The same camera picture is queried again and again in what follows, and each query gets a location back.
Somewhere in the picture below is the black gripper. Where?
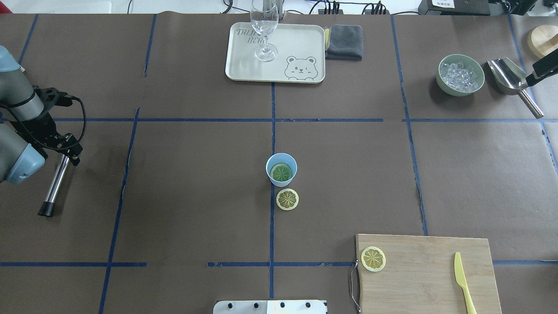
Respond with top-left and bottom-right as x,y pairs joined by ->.
17,115 -> 82,166

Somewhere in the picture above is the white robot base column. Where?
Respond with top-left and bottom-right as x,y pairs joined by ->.
213,299 -> 328,314

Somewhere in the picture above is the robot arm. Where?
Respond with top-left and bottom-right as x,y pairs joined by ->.
0,47 -> 82,184

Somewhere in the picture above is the light blue cup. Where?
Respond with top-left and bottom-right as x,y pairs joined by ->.
265,153 -> 297,187

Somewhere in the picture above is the lemon slice on table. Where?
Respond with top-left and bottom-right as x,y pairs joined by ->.
276,188 -> 299,211

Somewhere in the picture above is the lemon slice on board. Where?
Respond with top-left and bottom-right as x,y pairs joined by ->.
361,246 -> 387,272

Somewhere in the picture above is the stainless steel muddler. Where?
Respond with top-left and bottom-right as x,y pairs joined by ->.
37,155 -> 70,217

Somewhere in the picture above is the clear wine glass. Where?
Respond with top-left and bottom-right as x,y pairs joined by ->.
250,0 -> 279,62

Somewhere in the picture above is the cream bear tray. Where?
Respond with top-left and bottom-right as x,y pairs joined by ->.
225,22 -> 326,83

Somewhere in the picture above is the dark grey folded cloth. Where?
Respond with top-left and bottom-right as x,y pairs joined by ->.
325,24 -> 364,60

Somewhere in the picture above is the wooden cutting board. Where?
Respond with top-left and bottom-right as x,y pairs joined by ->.
355,234 -> 502,314

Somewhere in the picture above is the green bowl of ice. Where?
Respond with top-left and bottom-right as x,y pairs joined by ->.
435,54 -> 486,97

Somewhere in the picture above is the yellow plastic knife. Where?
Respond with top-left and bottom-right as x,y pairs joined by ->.
453,252 -> 477,314

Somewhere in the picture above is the metal ice scoop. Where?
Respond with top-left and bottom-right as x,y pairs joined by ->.
487,58 -> 544,119

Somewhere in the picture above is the wooden mug tree stand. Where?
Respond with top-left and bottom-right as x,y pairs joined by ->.
527,24 -> 558,59

